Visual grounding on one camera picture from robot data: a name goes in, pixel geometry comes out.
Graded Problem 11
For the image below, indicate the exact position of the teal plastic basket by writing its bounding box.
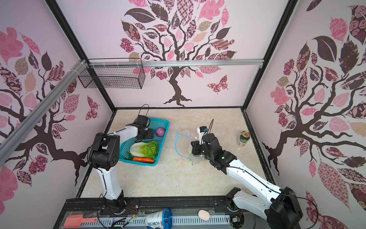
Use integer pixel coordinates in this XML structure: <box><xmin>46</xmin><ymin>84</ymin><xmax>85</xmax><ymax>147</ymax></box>
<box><xmin>119</xmin><ymin>118</ymin><xmax>170</xmax><ymax>167</ymax></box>

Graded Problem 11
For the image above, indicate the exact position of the clear zip bag blue zipper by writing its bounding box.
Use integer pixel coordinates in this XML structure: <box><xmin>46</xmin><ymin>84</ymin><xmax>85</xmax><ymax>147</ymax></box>
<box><xmin>174</xmin><ymin>130</ymin><xmax>205</xmax><ymax>166</ymax></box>

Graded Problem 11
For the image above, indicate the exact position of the orange carrot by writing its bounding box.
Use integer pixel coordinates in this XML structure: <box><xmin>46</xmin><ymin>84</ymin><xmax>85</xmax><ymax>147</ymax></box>
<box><xmin>132</xmin><ymin>157</ymin><xmax>155</xmax><ymax>164</ymax></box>

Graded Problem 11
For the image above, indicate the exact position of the purple onion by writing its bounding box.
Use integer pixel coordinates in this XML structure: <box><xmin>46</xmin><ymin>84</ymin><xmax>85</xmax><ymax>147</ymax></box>
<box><xmin>155</xmin><ymin>127</ymin><xmax>166</xmax><ymax>137</ymax></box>

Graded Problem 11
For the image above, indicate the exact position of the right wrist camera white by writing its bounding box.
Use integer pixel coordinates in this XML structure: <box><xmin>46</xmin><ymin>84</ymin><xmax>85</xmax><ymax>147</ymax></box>
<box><xmin>197</xmin><ymin>126</ymin><xmax>208</xmax><ymax>145</ymax></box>

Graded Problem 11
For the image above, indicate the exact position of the red plastic scoop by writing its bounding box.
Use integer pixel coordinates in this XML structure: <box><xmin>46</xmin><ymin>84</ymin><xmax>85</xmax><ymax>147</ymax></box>
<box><xmin>63</xmin><ymin>214</ymin><xmax>98</xmax><ymax>229</ymax></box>

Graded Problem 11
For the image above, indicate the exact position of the aluminium rail left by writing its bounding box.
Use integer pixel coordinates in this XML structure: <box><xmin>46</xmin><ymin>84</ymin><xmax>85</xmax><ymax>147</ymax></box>
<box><xmin>1</xmin><ymin>60</ymin><xmax>87</xmax><ymax>165</ymax></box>

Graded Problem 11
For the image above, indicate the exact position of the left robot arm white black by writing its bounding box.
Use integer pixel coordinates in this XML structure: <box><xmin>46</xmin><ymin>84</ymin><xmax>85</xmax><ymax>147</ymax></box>
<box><xmin>87</xmin><ymin>115</ymin><xmax>153</xmax><ymax>214</ymax></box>

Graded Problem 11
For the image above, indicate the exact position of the white blue yogurt cup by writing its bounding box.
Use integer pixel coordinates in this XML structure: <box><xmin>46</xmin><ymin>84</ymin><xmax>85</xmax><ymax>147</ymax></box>
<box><xmin>145</xmin><ymin>208</ymin><xmax>173</xmax><ymax>229</ymax></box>

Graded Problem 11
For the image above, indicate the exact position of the green drink can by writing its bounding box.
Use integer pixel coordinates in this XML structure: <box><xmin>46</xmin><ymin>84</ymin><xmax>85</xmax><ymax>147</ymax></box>
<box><xmin>237</xmin><ymin>131</ymin><xmax>250</xmax><ymax>146</ymax></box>

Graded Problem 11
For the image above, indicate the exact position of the aluminium rail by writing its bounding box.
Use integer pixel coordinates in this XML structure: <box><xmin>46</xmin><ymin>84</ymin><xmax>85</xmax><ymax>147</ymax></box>
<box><xmin>1</xmin><ymin>60</ymin><xmax>87</xmax><ymax>165</ymax></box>
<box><xmin>88</xmin><ymin>58</ymin><xmax>264</xmax><ymax>68</ymax></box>

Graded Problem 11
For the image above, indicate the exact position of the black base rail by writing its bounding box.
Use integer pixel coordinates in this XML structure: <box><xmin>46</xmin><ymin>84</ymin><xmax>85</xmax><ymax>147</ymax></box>
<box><xmin>52</xmin><ymin>194</ymin><xmax>301</xmax><ymax>229</ymax></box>

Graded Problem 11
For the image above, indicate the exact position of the white cable tray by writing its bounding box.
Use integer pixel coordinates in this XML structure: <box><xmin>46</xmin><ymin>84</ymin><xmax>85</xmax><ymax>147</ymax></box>
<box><xmin>79</xmin><ymin>215</ymin><xmax>231</xmax><ymax>229</ymax></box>

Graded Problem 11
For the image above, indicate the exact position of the black wire basket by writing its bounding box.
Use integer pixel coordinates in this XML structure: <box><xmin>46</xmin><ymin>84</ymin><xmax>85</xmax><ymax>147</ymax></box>
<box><xmin>78</xmin><ymin>57</ymin><xmax>145</xmax><ymax>89</ymax></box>

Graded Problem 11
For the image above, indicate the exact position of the green lettuce cabbage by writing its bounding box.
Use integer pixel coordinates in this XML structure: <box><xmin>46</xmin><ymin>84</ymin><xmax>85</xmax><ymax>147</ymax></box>
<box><xmin>130</xmin><ymin>140</ymin><xmax>159</xmax><ymax>159</ymax></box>

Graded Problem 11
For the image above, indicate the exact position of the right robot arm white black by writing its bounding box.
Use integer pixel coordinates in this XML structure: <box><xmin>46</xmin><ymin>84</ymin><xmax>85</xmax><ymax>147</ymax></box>
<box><xmin>191</xmin><ymin>127</ymin><xmax>303</xmax><ymax>229</ymax></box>

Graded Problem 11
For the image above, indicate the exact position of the aluminium rail back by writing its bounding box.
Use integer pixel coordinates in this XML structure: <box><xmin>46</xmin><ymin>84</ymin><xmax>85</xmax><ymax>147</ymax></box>
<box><xmin>88</xmin><ymin>58</ymin><xmax>264</xmax><ymax>68</ymax></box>

